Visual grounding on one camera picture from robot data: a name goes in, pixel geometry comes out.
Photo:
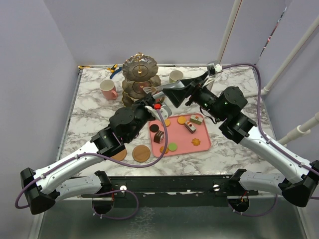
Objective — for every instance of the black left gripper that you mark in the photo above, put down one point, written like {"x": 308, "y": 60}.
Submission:
{"x": 141, "y": 103}

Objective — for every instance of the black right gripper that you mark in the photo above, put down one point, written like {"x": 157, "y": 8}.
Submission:
{"x": 177, "y": 95}

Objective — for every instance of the orange waffle biscuit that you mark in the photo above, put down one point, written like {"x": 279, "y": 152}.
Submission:
{"x": 181, "y": 120}

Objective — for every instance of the green layered square cake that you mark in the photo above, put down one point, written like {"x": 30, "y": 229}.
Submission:
{"x": 196, "y": 119}

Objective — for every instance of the three-tier grey cake stand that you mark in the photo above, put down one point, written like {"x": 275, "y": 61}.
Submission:
{"x": 139, "y": 71}

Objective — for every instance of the chocolate cake slice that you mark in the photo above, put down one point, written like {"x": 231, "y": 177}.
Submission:
{"x": 159, "y": 136}

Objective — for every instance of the round wooden coaster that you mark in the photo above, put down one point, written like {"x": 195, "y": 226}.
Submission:
{"x": 141, "y": 153}
{"x": 120, "y": 156}

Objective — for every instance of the metal serving tongs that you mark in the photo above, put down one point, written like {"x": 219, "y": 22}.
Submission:
{"x": 157, "y": 92}

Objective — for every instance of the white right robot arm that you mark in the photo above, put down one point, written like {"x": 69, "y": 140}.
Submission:
{"x": 297, "y": 178}

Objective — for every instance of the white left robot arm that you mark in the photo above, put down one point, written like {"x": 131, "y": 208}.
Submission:
{"x": 44, "y": 187}

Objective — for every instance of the green mug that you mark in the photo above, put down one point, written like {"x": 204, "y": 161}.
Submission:
{"x": 175, "y": 75}

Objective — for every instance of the black sandwich cookie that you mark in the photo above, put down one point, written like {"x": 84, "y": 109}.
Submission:
{"x": 154, "y": 128}

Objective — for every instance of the orange jam biscuit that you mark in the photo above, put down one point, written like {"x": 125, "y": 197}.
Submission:
{"x": 167, "y": 122}

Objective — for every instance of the pink mug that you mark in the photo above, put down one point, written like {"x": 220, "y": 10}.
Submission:
{"x": 108, "y": 89}

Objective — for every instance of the pink serving tray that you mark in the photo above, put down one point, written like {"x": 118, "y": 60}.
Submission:
{"x": 182, "y": 137}

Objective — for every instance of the chocolate chip cookie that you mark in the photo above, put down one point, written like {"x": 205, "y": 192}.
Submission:
{"x": 164, "y": 150}

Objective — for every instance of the green macaron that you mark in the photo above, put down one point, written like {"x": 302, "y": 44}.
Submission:
{"x": 172, "y": 146}

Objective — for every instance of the orange flower cookie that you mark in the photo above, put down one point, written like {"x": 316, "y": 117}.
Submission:
{"x": 196, "y": 142}

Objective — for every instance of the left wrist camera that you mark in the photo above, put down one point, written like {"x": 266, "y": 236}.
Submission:
{"x": 159, "y": 109}

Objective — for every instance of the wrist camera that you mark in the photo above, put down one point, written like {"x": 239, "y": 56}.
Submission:
{"x": 214, "y": 68}
{"x": 159, "y": 109}

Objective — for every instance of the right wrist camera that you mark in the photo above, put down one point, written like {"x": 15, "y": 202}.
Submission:
{"x": 214, "y": 68}

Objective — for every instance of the blue handled pliers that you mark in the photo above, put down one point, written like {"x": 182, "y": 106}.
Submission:
{"x": 115, "y": 72}

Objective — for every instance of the yellow handled cutters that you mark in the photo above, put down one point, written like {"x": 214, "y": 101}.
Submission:
{"x": 113, "y": 68}

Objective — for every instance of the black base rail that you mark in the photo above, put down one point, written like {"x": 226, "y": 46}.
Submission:
{"x": 170, "y": 191}

